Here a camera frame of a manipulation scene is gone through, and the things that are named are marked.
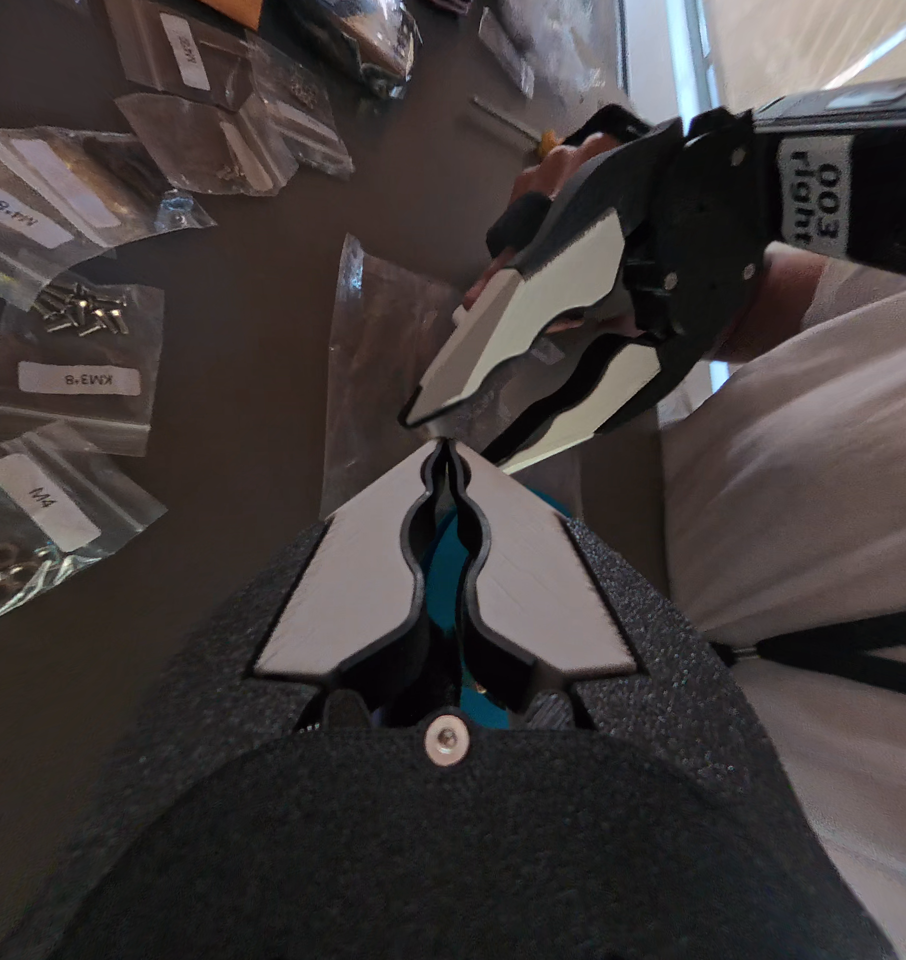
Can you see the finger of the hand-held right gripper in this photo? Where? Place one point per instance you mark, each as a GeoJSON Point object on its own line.
{"type": "Point", "coordinates": [543, 300]}
{"type": "Point", "coordinates": [610, 390]}

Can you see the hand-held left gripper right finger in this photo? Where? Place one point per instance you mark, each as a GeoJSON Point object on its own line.
{"type": "Point", "coordinates": [550, 592]}

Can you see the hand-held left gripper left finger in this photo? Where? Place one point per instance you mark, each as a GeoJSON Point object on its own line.
{"type": "Point", "coordinates": [340, 592]}

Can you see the blue round metal base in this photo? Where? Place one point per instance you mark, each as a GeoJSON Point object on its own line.
{"type": "Point", "coordinates": [442, 570]}

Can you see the large clear plastic bag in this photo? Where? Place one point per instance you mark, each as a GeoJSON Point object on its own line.
{"type": "Point", "coordinates": [378, 337]}

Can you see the person's right forearm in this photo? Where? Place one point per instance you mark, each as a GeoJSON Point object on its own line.
{"type": "Point", "coordinates": [768, 315]}

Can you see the grey desk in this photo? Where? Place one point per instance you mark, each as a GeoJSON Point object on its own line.
{"type": "Point", "coordinates": [258, 300]}

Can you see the person's right hand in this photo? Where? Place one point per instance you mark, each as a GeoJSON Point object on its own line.
{"type": "Point", "coordinates": [550, 169]}

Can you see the crumpled clear plastic wrap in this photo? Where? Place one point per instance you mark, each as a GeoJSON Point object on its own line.
{"type": "Point", "coordinates": [505, 52]}

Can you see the silver antistatic bag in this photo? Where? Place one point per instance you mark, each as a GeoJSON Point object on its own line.
{"type": "Point", "coordinates": [378, 45]}

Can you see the pile of small screw bags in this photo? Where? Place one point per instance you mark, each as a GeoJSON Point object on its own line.
{"type": "Point", "coordinates": [78, 375]}

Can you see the orange cardboard box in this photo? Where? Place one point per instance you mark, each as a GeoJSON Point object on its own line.
{"type": "Point", "coordinates": [235, 9]}

